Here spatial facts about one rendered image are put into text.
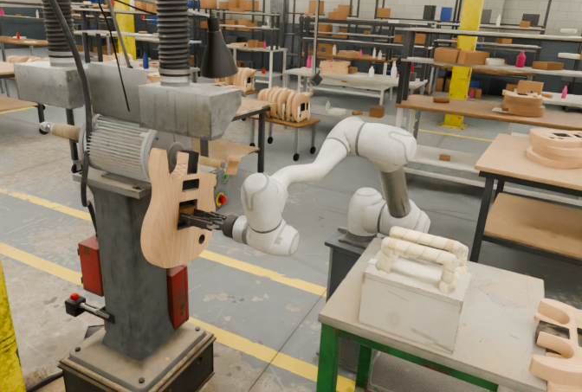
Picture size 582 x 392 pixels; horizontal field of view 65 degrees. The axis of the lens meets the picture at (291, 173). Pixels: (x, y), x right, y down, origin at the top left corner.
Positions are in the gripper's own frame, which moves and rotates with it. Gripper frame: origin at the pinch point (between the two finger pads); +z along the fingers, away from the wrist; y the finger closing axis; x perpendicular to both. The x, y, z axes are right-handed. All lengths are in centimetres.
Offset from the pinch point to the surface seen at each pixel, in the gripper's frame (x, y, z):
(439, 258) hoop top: 8, -5, -84
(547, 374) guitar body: -15, 0, -113
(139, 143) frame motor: 21.1, -0.2, 24.4
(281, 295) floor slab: -82, 139, 22
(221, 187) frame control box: 1.8, 44.2, 16.7
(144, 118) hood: 30.6, -7.0, 17.0
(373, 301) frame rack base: -10, -2, -68
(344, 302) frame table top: -17, 8, -57
